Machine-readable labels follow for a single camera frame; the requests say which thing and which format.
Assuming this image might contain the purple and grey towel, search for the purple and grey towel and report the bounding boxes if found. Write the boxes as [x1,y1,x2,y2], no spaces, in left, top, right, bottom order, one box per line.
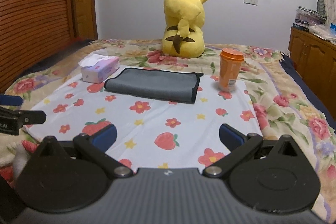
[104,68,203,104]

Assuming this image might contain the white floral cloth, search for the white floral cloth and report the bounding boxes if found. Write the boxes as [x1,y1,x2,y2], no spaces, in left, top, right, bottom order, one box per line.
[26,75,260,169]

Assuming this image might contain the beige floral bedspread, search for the beige floral bedspread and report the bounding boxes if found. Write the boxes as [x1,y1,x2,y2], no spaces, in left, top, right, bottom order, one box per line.
[1,39,335,223]

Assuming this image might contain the purple tissue box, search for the purple tissue box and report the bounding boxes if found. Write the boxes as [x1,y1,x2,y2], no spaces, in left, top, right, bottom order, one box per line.
[79,53,120,84]

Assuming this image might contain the orange lidded cup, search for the orange lidded cup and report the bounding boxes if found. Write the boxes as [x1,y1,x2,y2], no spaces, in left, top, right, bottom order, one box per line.
[219,48,244,92]

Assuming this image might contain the wooden headboard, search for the wooden headboard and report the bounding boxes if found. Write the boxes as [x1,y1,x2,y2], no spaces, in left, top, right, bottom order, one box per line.
[1,0,75,92]

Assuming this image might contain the wooden sideboard cabinet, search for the wooden sideboard cabinet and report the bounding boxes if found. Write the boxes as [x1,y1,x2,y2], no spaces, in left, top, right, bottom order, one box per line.
[288,27,335,118]

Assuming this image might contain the yellow Pikachu plush toy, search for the yellow Pikachu plush toy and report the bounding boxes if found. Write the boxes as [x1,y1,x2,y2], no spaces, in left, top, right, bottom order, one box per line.
[162,0,208,59]

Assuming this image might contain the stack of magazines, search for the stack of magazines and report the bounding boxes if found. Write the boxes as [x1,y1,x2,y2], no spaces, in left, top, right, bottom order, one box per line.
[292,6,326,32]

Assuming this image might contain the blue box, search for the blue box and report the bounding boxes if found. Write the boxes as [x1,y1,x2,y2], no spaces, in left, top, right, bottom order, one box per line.
[330,23,336,36]

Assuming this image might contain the white wall switch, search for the white wall switch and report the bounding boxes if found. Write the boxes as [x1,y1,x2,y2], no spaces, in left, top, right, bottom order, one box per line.
[243,0,258,6]

